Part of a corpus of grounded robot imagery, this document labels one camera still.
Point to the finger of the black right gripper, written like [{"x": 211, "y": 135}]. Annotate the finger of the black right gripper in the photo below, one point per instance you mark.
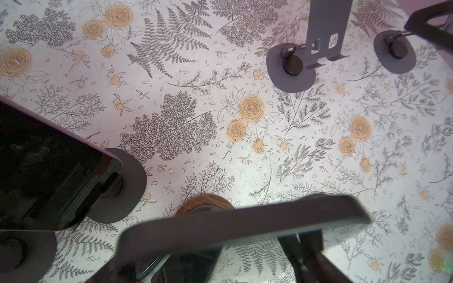
[{"x": 434, "y": 24}]

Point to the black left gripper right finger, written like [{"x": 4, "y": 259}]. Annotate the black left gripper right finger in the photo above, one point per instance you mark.
[{"x": 304, "y": 252}]

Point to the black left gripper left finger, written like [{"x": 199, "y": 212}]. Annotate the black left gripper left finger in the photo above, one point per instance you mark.
[{"x": 107, "y": 274}]

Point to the black phone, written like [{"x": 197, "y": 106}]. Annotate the black phone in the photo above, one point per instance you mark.
[
  {"x": 193, "y": 267},
  {"x": 215, "y": 229}
]

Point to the grey stand far right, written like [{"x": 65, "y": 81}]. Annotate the grey stand far right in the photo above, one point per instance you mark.
[{"x": 394, "y": 52}]

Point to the grey stand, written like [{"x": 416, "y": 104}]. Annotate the grey stand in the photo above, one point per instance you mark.
[
  {"x": 394, "y": 52},
  {"x": 292, "y": 67},
  {"x": 26, "y": 256},
  {"x": 123, "y": 192}
]

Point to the grey stand rear middle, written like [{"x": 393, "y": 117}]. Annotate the grey stand rear middle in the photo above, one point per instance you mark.
[{"x": 123, "y": 192}]

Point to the grey stand rear left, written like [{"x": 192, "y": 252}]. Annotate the grey stand rear left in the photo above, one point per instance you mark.
[{"x": 26, "y": 256}]

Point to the round wooden phone stand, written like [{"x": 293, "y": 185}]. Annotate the round wooden phone stand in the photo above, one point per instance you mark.
[{"x": 203, "y": 203}]

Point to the grey stand right rear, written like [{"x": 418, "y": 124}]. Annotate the grey stand right rear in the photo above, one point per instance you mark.
[{"x": 292, "y": 67}]

